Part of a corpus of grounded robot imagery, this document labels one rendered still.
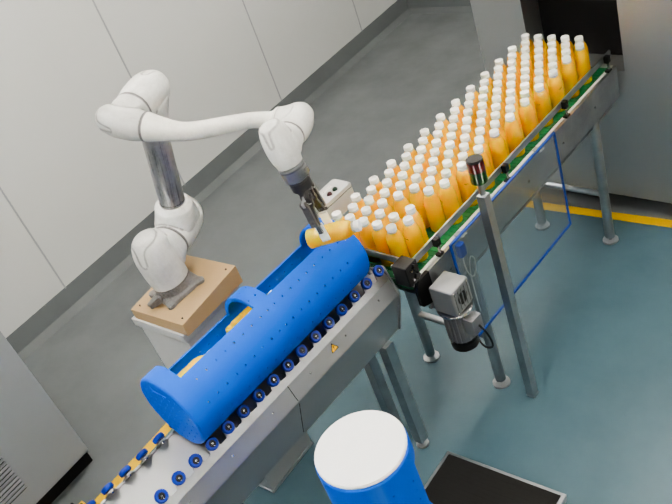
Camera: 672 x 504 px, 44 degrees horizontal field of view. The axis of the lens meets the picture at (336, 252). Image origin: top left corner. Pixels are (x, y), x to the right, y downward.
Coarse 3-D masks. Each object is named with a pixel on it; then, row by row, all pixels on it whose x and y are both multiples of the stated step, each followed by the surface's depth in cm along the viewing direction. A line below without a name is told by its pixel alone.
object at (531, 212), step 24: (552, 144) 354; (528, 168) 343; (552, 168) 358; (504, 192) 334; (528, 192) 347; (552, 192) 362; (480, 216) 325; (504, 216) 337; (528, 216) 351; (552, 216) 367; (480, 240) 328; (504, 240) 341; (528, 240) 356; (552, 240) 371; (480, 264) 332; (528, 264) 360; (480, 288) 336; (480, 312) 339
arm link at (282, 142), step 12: (276, 120) 259; (264, 132) 258; (276, 132) 257; (288, 132) 260; (300, 132) 266; (264, 144) 260; (276, 144) 258; (288, 144) 260; (300, 144) 265; (276, 156) 260; (288, 156) 261; (300, 156) 265; (288, 168) 263
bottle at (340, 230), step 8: (328, 224) 279; (336, 224) 277; (344, 224) 276; (352, 224) 276; (312, 232) 280; (328, 232) 278; (336, 232) 276; (344, 232) 276; (352, 232) 277; (312, 240) 280; (320, 240) 279; (328, 240) 279; (336, 240) 279; (312, 248) 283
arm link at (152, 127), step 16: (144, 112) 272; (256, 112) 276; (272, 112) 273; (288, 112) 270; (304, 112) 272; (144, 128) 270; (160, 128) 270; (176, 128) 269; (192, 128) 270; (208, 128) 271; (224, 128) 273; (240, 128) 275; (304, 128) 269
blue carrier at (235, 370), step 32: (288, 256) 310; (320, 256) 289; (352, 256) 295; (256, 288) 301; (288, 288) 281; (320, 288) 286; (352, 288) 302; (224, 320) 293; (256, 320) 273; (288, 320) 278; (320, 320) 292; (192, 352) 286; (224, 352) 265; (256, 352) 270; (288, 352) 282; (160, 384) 257; (192, 384) 258; (224, 384) 262; (256, 384) 274; (160, 416) 278; (192, 416) 255; (224, 416) 266
